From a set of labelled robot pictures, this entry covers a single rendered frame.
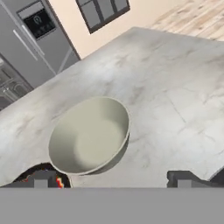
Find grey fridge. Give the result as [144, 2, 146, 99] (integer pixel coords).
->
[0, 0, 81, 89]

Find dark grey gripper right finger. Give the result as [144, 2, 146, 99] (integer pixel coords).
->
[166, 170, 224, 189]

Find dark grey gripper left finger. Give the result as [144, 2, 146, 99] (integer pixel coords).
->
[3, 170, 58, 189]

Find grey cupboard run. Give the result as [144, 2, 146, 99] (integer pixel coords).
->
[0, 54, 34, 112]

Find pale green-grey bowl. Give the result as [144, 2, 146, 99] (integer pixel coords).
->
[47, 96, 131, 176]

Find dark framed window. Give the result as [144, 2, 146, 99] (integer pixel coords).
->
[74, 0, 131, 35]

